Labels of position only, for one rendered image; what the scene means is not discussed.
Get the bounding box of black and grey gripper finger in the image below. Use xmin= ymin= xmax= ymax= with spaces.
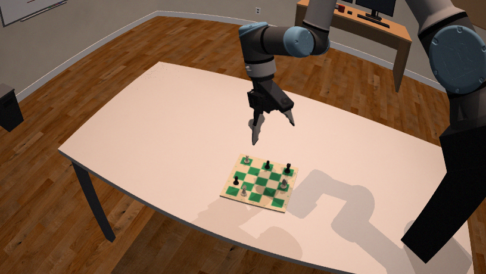
xmin=248 ymin=102 xmax=265 ymax=146
xmin=283 ymin=109 xmax=295 ymax=126

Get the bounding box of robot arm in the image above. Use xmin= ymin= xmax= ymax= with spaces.
xmin=238 ymin=0 xmax=486 ymax=130

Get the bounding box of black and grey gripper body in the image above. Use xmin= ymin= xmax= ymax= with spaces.
xmin=247 ymin=74 xmax=278 ymax=114

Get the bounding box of green and cream chessboard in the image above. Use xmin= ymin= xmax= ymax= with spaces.
xmin=220 ymin=154 xmax=298 ymax=213

